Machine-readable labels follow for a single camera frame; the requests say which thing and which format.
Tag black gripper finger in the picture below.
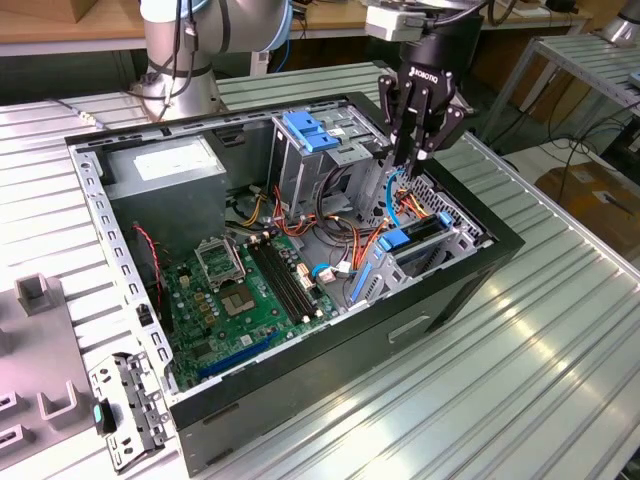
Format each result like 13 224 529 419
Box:
408 92 475 178
377 73 417 167

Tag blue SATA wire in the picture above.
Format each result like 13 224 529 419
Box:
309 262 361 281
385 169 421 227

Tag orange red power wire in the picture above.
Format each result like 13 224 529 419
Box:
392 187 434 221

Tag hard disk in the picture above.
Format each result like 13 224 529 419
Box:
348 212 454 305

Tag grey metal disk bay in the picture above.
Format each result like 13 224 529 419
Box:
344 148 495 309

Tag blue drive cage latch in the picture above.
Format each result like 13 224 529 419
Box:
282 110 342 155

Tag long wooden desk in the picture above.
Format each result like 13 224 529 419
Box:
0 0 594 96

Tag grey optical drive cage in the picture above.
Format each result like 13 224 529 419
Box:
267 107 394 226

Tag metal slat side table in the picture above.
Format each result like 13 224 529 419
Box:
478 32 640 146

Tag large brown cardboard box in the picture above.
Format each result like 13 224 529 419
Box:
533 160 640 254

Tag black RAM slot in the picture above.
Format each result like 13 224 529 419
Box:
250 240 303 325
256 239 309 323
268 236 322 318
262 237 315 320

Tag CPU socket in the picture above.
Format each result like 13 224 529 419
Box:
215 283 260 319

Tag green motherboard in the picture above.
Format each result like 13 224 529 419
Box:
160 230 342 394

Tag metal socket cover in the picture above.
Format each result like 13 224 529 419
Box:
192 237 248 292

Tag grey power supply unit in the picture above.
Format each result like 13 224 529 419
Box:
102 134 229 261

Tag black open PC case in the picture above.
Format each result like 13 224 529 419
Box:
63 89 526 479

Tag blue expansion slot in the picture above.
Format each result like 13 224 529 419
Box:
197 330 281 382

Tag black case fan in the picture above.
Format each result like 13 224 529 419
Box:
124 223 174 334

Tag grey expansion card retainer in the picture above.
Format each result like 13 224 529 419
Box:
88 349 170 475

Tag grey parts rack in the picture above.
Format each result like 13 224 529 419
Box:
0 272 99 480

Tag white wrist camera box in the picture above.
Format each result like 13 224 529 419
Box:
364 4 427 42

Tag orange black wire harness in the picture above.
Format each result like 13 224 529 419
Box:
272 209 392 284

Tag yellow power supply wires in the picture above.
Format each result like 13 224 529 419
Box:
238 192 275 227

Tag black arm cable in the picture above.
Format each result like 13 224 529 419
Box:
167 0 199 101

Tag red fan wire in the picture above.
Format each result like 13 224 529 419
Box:
132 223 167 321

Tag grey cable with plug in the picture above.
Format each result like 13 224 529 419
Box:
49 96 107 132

